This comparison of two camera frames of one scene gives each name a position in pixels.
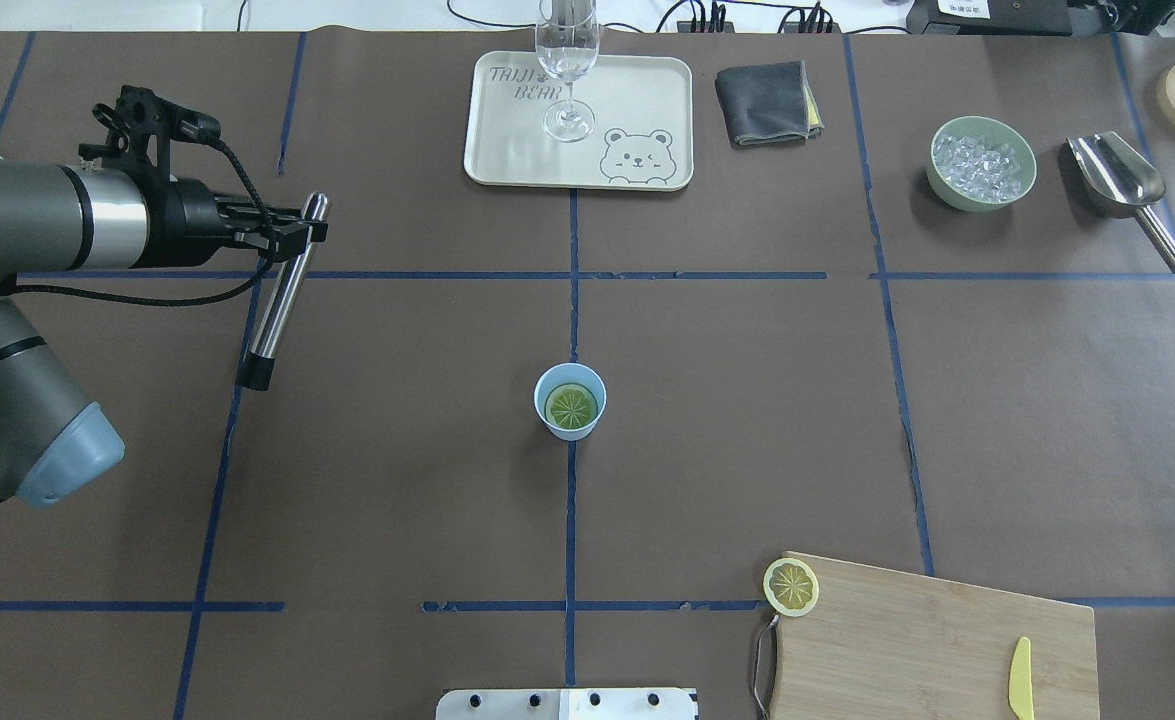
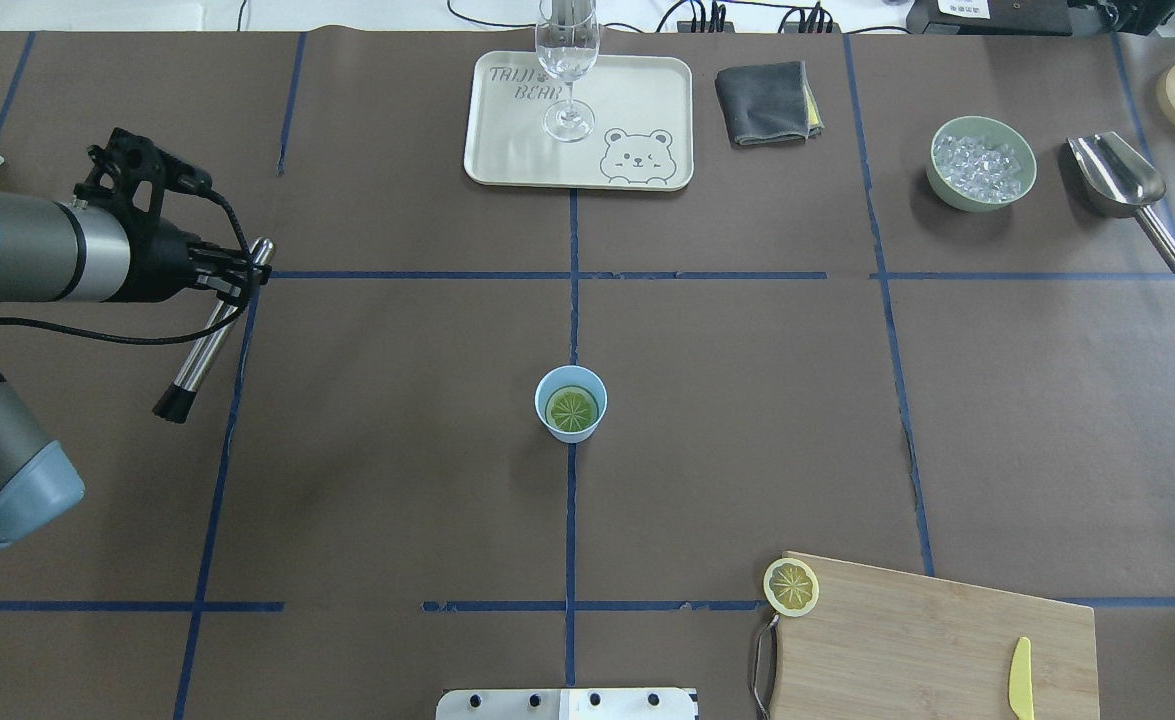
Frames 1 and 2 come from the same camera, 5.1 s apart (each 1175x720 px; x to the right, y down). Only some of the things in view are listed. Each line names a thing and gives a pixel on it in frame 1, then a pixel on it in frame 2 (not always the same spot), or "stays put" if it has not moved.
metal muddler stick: x=256 y=365 to x=176 y=402
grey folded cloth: x=767 y=103 stays put
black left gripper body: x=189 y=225 to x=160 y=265
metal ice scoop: x=1115 y=180 stays put
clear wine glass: x=567 y=42 stays put
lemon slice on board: x=790 y=587 stays put
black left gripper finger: x=254 y=226 to x=232 y=276
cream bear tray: x=642 y=138 stays put
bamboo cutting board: x=862 y=644 stays put
